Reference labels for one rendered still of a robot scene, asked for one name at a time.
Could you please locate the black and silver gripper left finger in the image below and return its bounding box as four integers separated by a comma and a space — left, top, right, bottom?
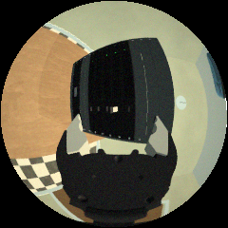
56, 114, 90, 185

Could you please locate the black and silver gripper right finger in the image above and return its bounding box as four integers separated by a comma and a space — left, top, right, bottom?
144, 116, 178, 187

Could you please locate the dark grey server rack frame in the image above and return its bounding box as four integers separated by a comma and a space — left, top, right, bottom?
70, 38, 175, 144

